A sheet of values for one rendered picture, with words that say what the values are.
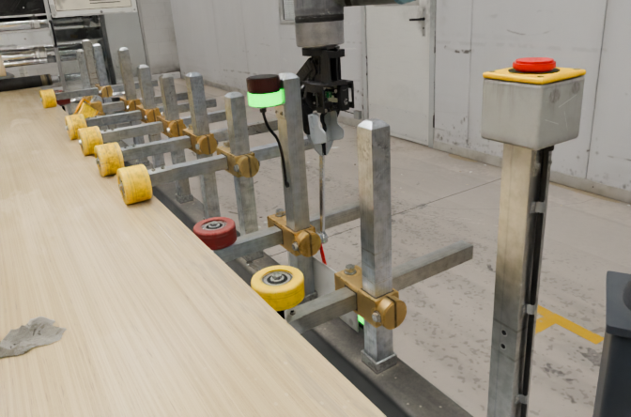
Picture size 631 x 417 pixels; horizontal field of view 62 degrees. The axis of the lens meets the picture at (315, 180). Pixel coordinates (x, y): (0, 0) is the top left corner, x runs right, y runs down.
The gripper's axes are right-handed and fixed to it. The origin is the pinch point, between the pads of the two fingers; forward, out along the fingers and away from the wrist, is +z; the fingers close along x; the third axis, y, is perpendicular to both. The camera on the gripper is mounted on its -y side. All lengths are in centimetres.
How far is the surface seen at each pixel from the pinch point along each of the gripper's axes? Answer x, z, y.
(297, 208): -8.6, 9.7, 3.5
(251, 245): -17.1, 16.5, -0.9
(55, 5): -10, -36, -249
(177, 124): -7, 4, -69
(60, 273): -51, 11, -2
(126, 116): -15, 5, -101
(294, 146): -8.2, -2.7, 3.7
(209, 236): -25.8, 11.2, 1.0
